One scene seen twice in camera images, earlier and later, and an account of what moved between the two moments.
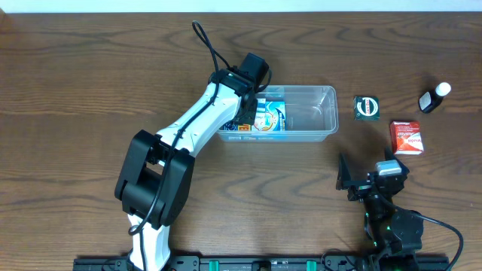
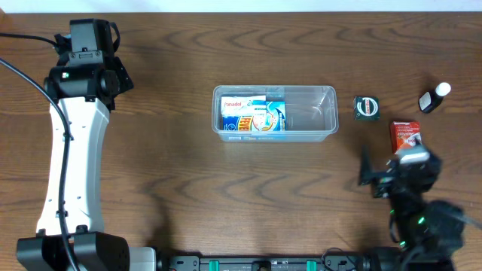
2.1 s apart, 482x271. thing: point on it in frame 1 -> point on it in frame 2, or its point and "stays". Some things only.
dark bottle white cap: [431, 98] stays
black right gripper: [344, 181] -> [385, 181]
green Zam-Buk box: [366, 108] stays
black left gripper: [251, 116] -> [115, 82]
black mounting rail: [272, 263] stays
